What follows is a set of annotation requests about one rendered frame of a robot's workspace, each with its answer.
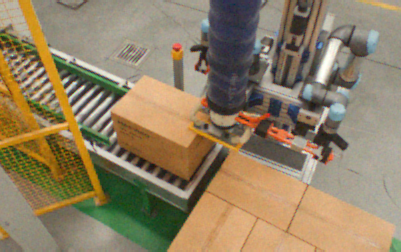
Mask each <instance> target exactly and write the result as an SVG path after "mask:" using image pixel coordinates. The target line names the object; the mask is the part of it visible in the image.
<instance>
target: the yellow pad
mask: <svg viewBox="0 0 401 252"><path fill-rule="evenodd" d="M197 118H198V117H197ZM198 119H199V120H201V121H202V124H201V125H199V126H198V127H197V125H195V124H194V123H191V124H190V125H189V126H188V129H189V130H192V131H193V132H197V133H198V134H199V135H202V136H204V137H206V138H208V139H210V140H213V141H214V142H217V143H219V144H220V145H223V146H224V147H228V148H229V149H232V150H233V151H235V152H238V150H239V149H240V147H241V146H242V145H243V144H238V143H235V144H234V143H232V142H231V138H232V137H237V136H238V135H234V134H233V133H231V132H228V131H227V130H224V132H223V134H222V135H221V137H218V136H216V135H214V134H211V133H210V132H208V130H209V128H211V125H212V124H211V123H209V122H207V121H205V120H202V119H201V118H198ZM238 137H239V136H238Z"/></svg>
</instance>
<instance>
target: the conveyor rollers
mask: <svg viewBox="0 0 401 252"><path fill-rule="evenodd" d="M10 47H13V46H12V45H9V46H8V47H5V49H6V51H7V52H8V53H9V52H11V51H12V50H14V47H13V48H10ZM7 48H9V49H7ZM15 48H16V47H15ZM6 51H5V50H2V51H1V52H2V54H3V56H5V55H8V54H7V52H6ZM15 51H16V52H17V54H18V55H19V54H20V53H18V52H23V50H20V49H18V48H16V49H15V50H14V51H13V52H11V53H10V54H9V57H10V58H9V57H8V56H6V57H4V58H5V61H6V62H7V63H8V62H10V60H13V58H14V57H16V56H17V54H15V53H16V52H15ZM12 54H14V55H12ZM26 54H27V55H28V56H29V55H31V54H29V53H28V52H23V53H22V54H21V55H19V56H18V57H19V58H20V59H22V58H25V57H27V55H26ZM31 56H33V57H31ZM31 56H30V57H31V58H30V57H28V58H27V59H26V58H25V59H26V60H25V61H23V60H24V59H22V60H21V62H22V61H23V62H22V65H23V66H20V65H21V64H20V65H18V64H19V63H20V60H19V58H18V57H16V59H14V60H16V61H13V64H12V62H10V63H9V64H8V67H9V68H11V67H13V65H14V67H16V65H18V66H19V67H16V70H15V69H13V68H11V69H10V70H12V69H13V70H12V71H11V72H12V74H13V77H15V76H16V75H18V74H17V72H21V71H22V70H23V67H24V69H25V68H26V67H27V66H28V65H30V64H28V63H30V62H31V63H33V61H34V60H36V59H37V57H36V56H34V55H31ZM28 59H29V60H30V62H29V60H28ZM40 60H41V59H40V58H39V60H36V63H33V64H32V67H33V68H32V67H31V66H30V67H28V68H27V69H26V70H28V71H26V70H24V71H26V72H21V74H20V75H18V76H19V77H20V78H21V77H24V78H26V77H27V75H30V74H31V73H32V72H34V70H36V69H34V68H39V66H40V65H42V64H43V62H42V61H40ZM37 61H40V62H37ZM26 64H28V65H26ZM43 66H44V65H43ZM43 66H42V68H39V70H36V72H35V73H36V74H38V75H35V73H33V74H32V76H30V77H29V78H27V79H26V80H24V78H21V80H20V79H18V78H19V77H18V76H17V77H16V78H15V80H16V79H18V80H16V82H17V84H19V82H21V81H22V80H24V82H22V83H25V84H23V85H24V86H23V85H19V88H20V90H21V91H22V90H23V89H24V87H25V88H26V87H28V86H29V85H30V84H31V83H30V82H31V81H34V80H36V79H37V78H39V76H40V75H42V74H43V73H44V72H45V71H46V69H45V67H43ZM31 69H34V70H31ZM16 71H17V72H16ZM14 73H16V74H14ZM39 73H41V74H39ZM67 73H69V71H66V70H64V69H63V70H61V71H60V72H59V77H60V79H62V78H63V77H64V75H67ZM26 74H27V75H26ZM76 76H77V75H74V74H73V73H70V74H69V75H68V76H67V77H66V78H64V80H62V85H63V87H65V86H66V85H67V84H68V83H70V82H71V81H72V80H73V79H74V78H75V77H76ZM36 77H37V78H36ZM48 77H49V76H48V74H47V73H46V74H44V75H43V76H42V77H41V78H39V79H41V80H39V81H38V80H37V81H36V83H34V84H33V85H32V86H33V87H34V86H36V87H34V89H33V87H32V86H30V87H31V88H28V89H27V90H25V91H24V92H23V93H22V94H23V95H26V94H27V93H28V94H29V93H31V92H34V91H35V90H36V89H38V88H39V87H40V85H42V84H44V83H45V82H46V80H49V78H48ZM42 78H44V79H42ZM29 80H30V81H29ZM84 80H85V79H84V78H81V77H79V78H77V79H76V80H75V81H74V82H73V83H72V84H71V85H69V86H68V87H67V88H66V89H65V93H66V94H67V95H69V94H70V93H72V91H73V90H74V89H75V88H77V86H79V85H80V84H81V83H82V82H83V81H84ZM26 82H28V83H26ZM22 83H21V84H22ZM39 83H40V85H39ZM92 84H93V83H92V82H90V81H87V82H85V83H84V84H83V85H82V86H81V87H80V88H79V89H78V90H77V91H76V92H75V93H73V94H72V95H71V96H70V97H69V98H68V100H69V104H70V105H71V104H72V103H74V101H75V100H77V98H79V96H80V95H82V93H84V91H85V90H87V89H88V88H89V87H90V86H92ZM37 85H39V86H37ZM48 88H52V83H51V81H50V80H49V82H48V83H47V84H46V85H44V86H43V87H42V90H43V91H44V93H46V92H47V91H48V90H49V89H48ZM100 88H102V86H98V85H97V84H96V85H95V86H94V87H93V88H92V89H90V90H89V91H88V92H87V93H86V94H85V95H84V96H83V97H82V98H81V99H80V100H79V101H78V102H77V103H76V104H75V105H74V106H73V107H72V111H73V113H76V112H77V110H79V108H81V107H82V105H84V104H85V103H87V101H88V100H89V99H90V98H92V96H93V95H94V94H95V93H97V91H99V89H100ZM45 89H47V90H45ZM40 90H41V89H40ZM40 90H38V91H39V92H36V94H34V95H32V96H31V97H30V98H33V99H32V100H35V101H37V100H38V98H39V96H41V97H42V95H44V93H43V91H42V90H41V91H40ZM26 92H27V93H26ZM49 93H52V94H49ZM49 93H48V94H49V95H45V96H46V98H47V99H46V98H45V96H44V98H42V100H39V102H40V103H41V104H42V105H45V104H46V103H47V101H48V102H49V99H52V98H53V97H54V96H55V95H56V93H55V92H54V88H53V89H52V90H51V91H50V92H49ZM107 93H109V90H107V89H106V88H104V89H103V90H102V91H101V92H100V93H99V94H98V95H97V96H96V97H95V98H94V99H93V100H92V101H91V102H90V103H89V104H88V105H87V106H86V107H85V108H84V109H83V110H82V111H81V112H80V113H79V114H78V115H77V116H76V117H75V119H76V120H77V122H80V121H81V120H82V119H83V118H84V117H85V116H86V115H87V114H88V113H89V112H90V111H91V110H92V109H93V108H94V107H95V106H96V105H97V104H98V103H99V101H100V100H102V98H104V96H106V95H107ZM29 95H31V94H29ZM36 95H37V97H38V98H37V97H36ZM26 96H27V97H29V96H28V95H26ZM117 96H119V94H116V93H114V92H113V93H111V95H110V96H109V97H108V98H107V99H106V100H104V102H103V103H102V104H101V105H99V107H98V108H97V109H96V110H94V112H93V113H92V114H91V115H89V117H88V118H87V119H86V120H85V121H84V122H83V123H82V125H85V126H87V127H89V125H90V124H91V123H92V122H93V121H94V120H95V119H96V118H97V117H98V116H99V115H100V114H101V113H102V112H103V111H104V110H105V109H106V108H107V107H108V106H109V105H110V103H111V102H112V101H114V99H115V98H116V97H117ZM34 97H36V98H34ZM41 97H40V98H41ZM121 98H123V96H121ZM121 98H119V100H118V101H116V103H114V105H112V108H114V106H115V105H116V104H117V103H119V101H121ZM43 100H45V101H43ZM41 101H42V102H41ZM57 102H59V100H58V98H55V99H54V100H53V101H52V102H51V103H49V104H51V105H47V107H49V106H50V107H51V109H52V108H55V107H56V106H57V105H58V104H59V103H57ZM52 103H54V104H52ZM50 107H49V108H50ZM112 108H110V109H109V110H108V111H107V113H105V114H104V115H103V116H102V118H100V119H99V120H98V121H97V122H96V124H95V125H94V126H93V127H92V128H91V129H92V130H95V131H98V130H99V129H100V128H101V127H102V125H104V123H106V122H107V120H109V118H111V117H112V115H111V113H110V110H112ZM52 110H53V109H52ZM113 128H114V123H113V121H111V122H110V123H109V125H107V127H105V128H104V130H102V132H100V133H101V134H102V135H105V136H107V135H108V134H109V132H111V131H112V130H113ZM109 140H110V142H111V145H110V146H109V147H111V146H112V144H114V142H115V141H116V140H117V134H116V132H114V134H113V135H112V136H111V137H109ZM218 146H219V143H217V142H216V143H215V145H214V147H212V149H211V151H210V152H209V154H207V156H206V158H205V159H204V161H203V162H202V164H201V165H200V166H199V169H197V171H196V172H195V174H194V176H192V178H191V180H190V182H189V183H188V184H187V186H186V187H185V189H184V190H183V191H185V192H186V193H187V191H189V189H190V187H191V186H192V184H193V183H194V181H195V180H196V179H197V177H198V176H199V174H200V173H201V171H202V169H204V166H205V165H206V163H207V162H208V161H209V159H210V158H211V156H212V154H214V152H215V150H216V148H217V147H218ZM109 147H108V146H107V145H105V144H103V145H102V147H101V149H104V150H105V151H107V150H108V149H109ZM121 149H123V148H122V147H119V144H117V146H116V147H115V148H114V149H113V150H112V152H110V153H111V154H114V155H115V156H117V154H119V152H121ZM131 154H133V153H132V152H129V151H128V150H126V152H124V154H123V155H122V156H121V157H120V159H123V160H124V161H127V160H128V159H129V157H131ZM142 159H143V158H142V157H139V156H138V155H136V157H135V158H134V159H133V160H132V161H131V163H130V164H133V165H134V166H137V165H138V164H139V162H141V160H142ZM152 164H153V163H152V162H149V161H148V160H146V162H145V163H144V164H143V166H141V169H142V170H143V171H148V169H149V168H150V167H151V165H152ZM162 170H163V168H162V167H160V166H158V165H157V166H156V168H155V169H154V170H153V171H152V173H151V174H152V175H153V176H156V177H158V175H159V174H160V172H161V171H162ZM172 176H173V173H172V172H170V171H167V172H166V174H165V175H164V176H163V178H162V179H161V180H163V181H165V182H167V183H168V181H170V179H171V177H172ZM184 180H185V179H184V178H182V177H180V176H178V177H177V179H176V180H175V182H174V183H173V186H175V187H177V188H179V187H180V185H181V184H182V182H183V181H184Z"/></svg>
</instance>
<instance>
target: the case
mask: <svg viewBox="0 0 401 252"><path fill-rule="evenodd" d="M199 99H200V98H197V97H195V96H192V95H190V94H189V93H185V92H184V91H180V90H179V89H175V88H174V87H172V86H169V85H167V84H164V83H162V82H160V81H157V80H155V79H152V78H151V77H149V76H146V75H144V76H143V77H142V78H141V79H140V80H139V81H138V82H137V83H136V84H135V86H134V87H133V88H131V90H130V91H129V92H128V93H126V95H125V96H124V97H123V98H121V101H119V103H117V104H116V105H115V106H114V108H112V110H110V113H111V115H112V121H113V123H114V129H115V132H116V134H117V140H118V142H119V147H122V148H124V149H126V150H128V151H129V152H132V153H134V154H136V155H138V156H139V157H142V158H143V159H146V160H148V161H149V162H152V163H153V164H156V165H158V166H160V167H162V168H163V169H166V170H168V171H170V172H172V173H173V174H176V175H177V176H180V177H182V178H184V179H185V180H187V181H189V180H190V178H191V177H192V175H193V174H194V171H196V169H197V167H198V166H199V164H201V162H202V160H203V159H204V157H205V156H206V154H207V153H208V152H209V150H210V149H211V147H212V146H213V145H214V141H213V140H210V139H208V138H206V137H204V136H202V135H199V134H198V133H197V132H193V131H192V130H189V129H188V126H189V125H190V124H191V123H192V121H191V120H189V113H190V111H191V110H192V108H194V106H197V104H198V103H199ZM198 105H199V104H198ZM195 116H196V117H198V118H201V119H202V120H205V121H207V122H209V123H211V120H210V116H209V115H206V114H204V113H201V112H198V113H197V114H196V115H195Z"/></svg>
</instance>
